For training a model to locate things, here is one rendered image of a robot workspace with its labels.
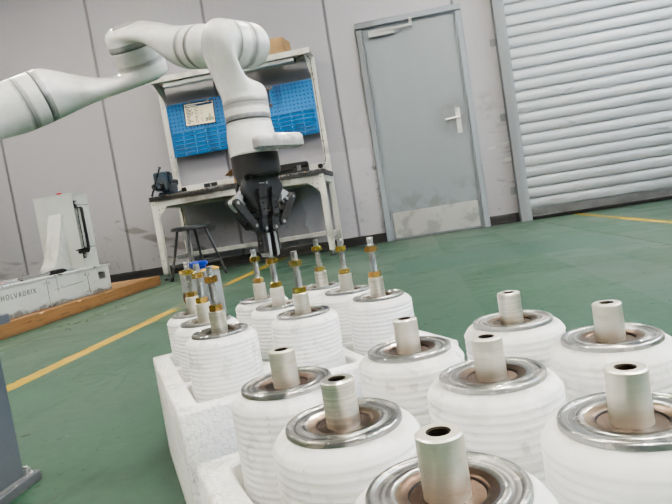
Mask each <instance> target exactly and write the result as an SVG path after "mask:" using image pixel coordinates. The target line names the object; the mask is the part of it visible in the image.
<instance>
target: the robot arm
mask: <svg viewBox="0 0 672 504"><path fill-rule="evenodd" d="M105 44H106V47H107V49H108V52H109V54H110V56H111V58H112V61H113V63H114V65H115V67H116V69H117V71H118V74H117V75H115V76H112V77H105V78H97V77H87V76H80V75H74V74H70V73H65V72H61V71H55V70H50V69H32V70H29V71H26V72H24V73H21V74H19V75H16V76H13V77H11V78H8V79H6V80H3V81H1V82H0V140H1V139H6V138H10V137H14V136H18V135H22V134H25V133H28V132H31V131H34V130H36V129H39V128H41V127H43V126H46V125H48V124H50V123H52V122H55V121H57V120H59V119H61V118H63V117H65V116H67V115H70V114H72V113H74V112H76V111H78V110H80V109H82V108H85V107H87V106H89V105H91V104H94V103H96V102H98V101H101V100H104V99H106V98H109V97H112V96H115V95H117V94H120V93H123V92H126V91H129V90H131V89H134V88H137V87H140V86H142V85H145V84H149V83H151V82H153V81H155V80H158V79H159V78H160V77H162V76H163V75H164V74H165V73H166V72H167V70H168V67H167V63H166V60H168V61H169V62H171V63H173V64H174V65H176V66H179V67H181V68H186V69H208V70H209V72H210V74H211V76H212V78H213V81H214V83H215V85H216V88H217V90H218V92H219V94H220V96H221V99H222V104H223V110H224V116H225V122H226V128H227V143H228V149H229V155H230V161H231V167H232V173H233V177H234V178H235V179H236V182H237V183H236V188H235V191H236V194H235V196H234V197H233V198H232V199H231V200H228V201H226V202H225V206H226V208H227V209H228V210H229V211H230V212H231V214H232V215H233V216H234V217H235V218H236V220H237V221H238V222H239V223H240V224H241V225H242V227H243V228H244V229H245V230H246V231H253V232H255V233H256V235H257V242H258V249H259V252H260V254H261V255H262V257H271V256H273V255H274V256H276V255H279V254H280V249H281V245H280V241H279V235H278V229H279V227H280V226H282V225H285V224H286V223H287V220H288V217H289V214H290V211H291V208H292V206H293V203H294V200H295V197H296V195H295V193H294V192H290V193H289V192H287V191H286V190H285V189H283V184H282V182H281V180H280V178H279V173H280V171H281V167H280V160H279V154H278V149H281V148H290V147H297V146H301V145H304V141H303V135H302V134H301V133H300V132H274V128H273V125H272V121H271V116H270V110H269V103H268V98H267V93H266V89H265V87H264V86H263V85H262V84H261V83H259V82H257V81H254V80H252V79H250V78H248V77H247V76H246V75H245V74H244V72H243V70H242V69H255V68H257V67H259V66H261V65H262V64H263V63H264V62H265V61H266V59H267V57H268V55H269V52H270V41H269V37H268V35H267V33H266V32H265V31H264V29H263V28H262V27H260V26H259V25H257V24H255V23H252V22H246V21H239V20H232V19H225V18H214V19H212V20H210V21H209V22H208V23H207V24H192V25H183V26H175V25H168V24H164V23H158V22H151V21H143V20H138V21H136V20H134V21H131V22H125V23H124V24H121V25H118V26H115V27H113V28H112V29H110V30H109V31H108V32H107V33H106V35H105ZM165 59H166V60H165ZM245 206H246V207H247V208H246V207H245ZM269 209H271V210H270V211H268V210H269ZM256 211H259V213H257V212H256ZM259 219H260V221H259ZM270 219H271V222H270Z"/></svg>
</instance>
